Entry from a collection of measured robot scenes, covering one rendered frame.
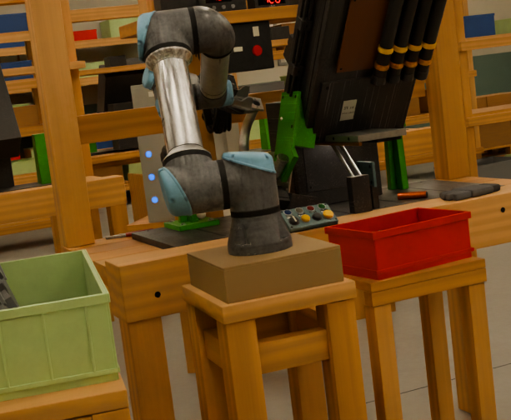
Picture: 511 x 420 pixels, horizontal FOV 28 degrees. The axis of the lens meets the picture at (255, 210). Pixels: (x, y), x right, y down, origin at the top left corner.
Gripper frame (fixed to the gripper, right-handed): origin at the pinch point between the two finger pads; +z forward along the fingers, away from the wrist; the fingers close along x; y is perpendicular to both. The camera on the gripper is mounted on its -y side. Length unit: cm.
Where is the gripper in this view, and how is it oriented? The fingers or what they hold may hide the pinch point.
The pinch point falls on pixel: (252, 107)
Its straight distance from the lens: 308.6
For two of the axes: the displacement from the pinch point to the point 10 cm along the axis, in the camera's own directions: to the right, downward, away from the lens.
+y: 4.2, -7.0, -5.8
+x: -1.9, -7.0, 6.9
